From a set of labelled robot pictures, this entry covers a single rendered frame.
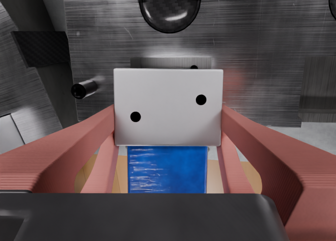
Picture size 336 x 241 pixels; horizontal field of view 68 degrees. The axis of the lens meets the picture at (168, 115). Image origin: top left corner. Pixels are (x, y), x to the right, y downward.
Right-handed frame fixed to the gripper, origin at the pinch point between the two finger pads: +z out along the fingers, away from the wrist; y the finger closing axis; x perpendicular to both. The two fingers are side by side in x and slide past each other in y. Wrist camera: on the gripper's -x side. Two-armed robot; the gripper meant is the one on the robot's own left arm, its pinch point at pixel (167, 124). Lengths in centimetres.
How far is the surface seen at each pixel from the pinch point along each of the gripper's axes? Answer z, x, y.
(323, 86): 5.7, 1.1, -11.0
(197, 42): 5.4, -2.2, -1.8
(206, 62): 7.4, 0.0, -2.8
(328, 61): 6.3, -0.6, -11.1
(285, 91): 3.7, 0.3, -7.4
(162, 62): 7.8, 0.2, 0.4
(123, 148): 11.0, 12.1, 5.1
